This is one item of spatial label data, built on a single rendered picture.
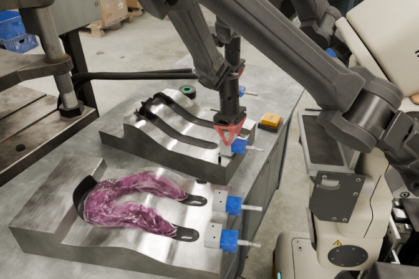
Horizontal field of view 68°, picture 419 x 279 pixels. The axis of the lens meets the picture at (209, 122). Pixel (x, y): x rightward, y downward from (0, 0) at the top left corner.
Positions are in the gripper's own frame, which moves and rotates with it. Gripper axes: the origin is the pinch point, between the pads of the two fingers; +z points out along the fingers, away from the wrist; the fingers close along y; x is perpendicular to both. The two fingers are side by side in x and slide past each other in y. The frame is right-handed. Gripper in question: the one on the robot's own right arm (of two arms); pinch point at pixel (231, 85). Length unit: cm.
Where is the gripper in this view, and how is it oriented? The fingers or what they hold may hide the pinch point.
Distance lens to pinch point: 120.6
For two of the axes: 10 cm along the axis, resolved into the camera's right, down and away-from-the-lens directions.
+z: 0.3, 8.2, 5.7
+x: 8.8, 2.5, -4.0
